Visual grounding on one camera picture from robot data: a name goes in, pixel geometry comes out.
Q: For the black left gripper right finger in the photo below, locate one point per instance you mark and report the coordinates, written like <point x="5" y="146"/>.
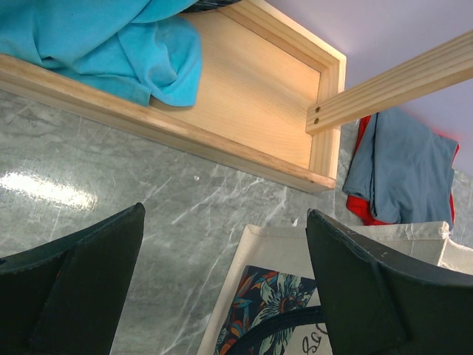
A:
<point x="377" y="300"/>

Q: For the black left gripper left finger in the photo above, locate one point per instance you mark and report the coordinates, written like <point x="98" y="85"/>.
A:
<point x="67" y="296"/>

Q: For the beige canvas tote bag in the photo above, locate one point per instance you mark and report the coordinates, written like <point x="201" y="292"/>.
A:
<point x="271" y="273"/>

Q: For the red folded garment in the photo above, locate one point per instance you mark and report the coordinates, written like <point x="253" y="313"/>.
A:
<point x="360" y="207"/>

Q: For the grey folded garment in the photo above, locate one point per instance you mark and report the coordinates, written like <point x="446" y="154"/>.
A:
<point x="406" y="166"/>

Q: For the wooden rack base tray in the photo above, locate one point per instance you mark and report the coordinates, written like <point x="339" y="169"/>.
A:
<point x="262" y="73"/>

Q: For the turquoise t-shirt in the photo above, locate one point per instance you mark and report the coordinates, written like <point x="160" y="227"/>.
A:
<point x="136" y="50"/>

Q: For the dark patterned shirt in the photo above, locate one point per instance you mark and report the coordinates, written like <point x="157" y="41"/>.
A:
<point x="206" y="5"/>

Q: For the wooden rack post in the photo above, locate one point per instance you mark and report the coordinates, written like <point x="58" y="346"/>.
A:
<point x="443" y="66"/>

